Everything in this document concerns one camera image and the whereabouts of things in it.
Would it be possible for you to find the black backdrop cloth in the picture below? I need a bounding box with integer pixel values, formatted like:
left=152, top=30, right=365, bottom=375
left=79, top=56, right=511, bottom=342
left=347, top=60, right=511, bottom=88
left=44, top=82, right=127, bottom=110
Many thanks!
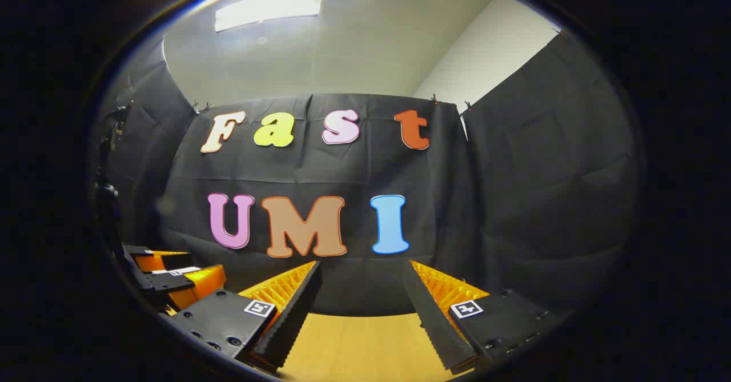
left=94, top=28, right=640, bottom=320

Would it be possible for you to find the wooden desktop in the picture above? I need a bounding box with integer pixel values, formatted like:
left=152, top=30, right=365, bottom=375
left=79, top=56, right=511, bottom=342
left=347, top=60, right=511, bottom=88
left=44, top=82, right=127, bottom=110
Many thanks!
left=279, top=312, right=476, bottom=382

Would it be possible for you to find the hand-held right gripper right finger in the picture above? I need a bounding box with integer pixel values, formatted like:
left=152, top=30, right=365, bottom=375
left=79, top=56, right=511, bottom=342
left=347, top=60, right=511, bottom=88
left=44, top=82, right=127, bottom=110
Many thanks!
left=403, top=259, right=572, bottom=376

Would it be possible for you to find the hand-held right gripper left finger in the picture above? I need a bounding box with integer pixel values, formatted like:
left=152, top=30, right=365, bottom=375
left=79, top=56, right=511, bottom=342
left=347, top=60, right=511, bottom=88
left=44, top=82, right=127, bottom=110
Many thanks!
left=162, top=260, right=322, bottom=373

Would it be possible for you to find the ceiling light panel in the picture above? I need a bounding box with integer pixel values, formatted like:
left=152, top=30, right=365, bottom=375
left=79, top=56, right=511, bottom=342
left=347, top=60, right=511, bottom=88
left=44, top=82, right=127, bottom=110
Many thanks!
left=215, top=0, right=327, bottom=33

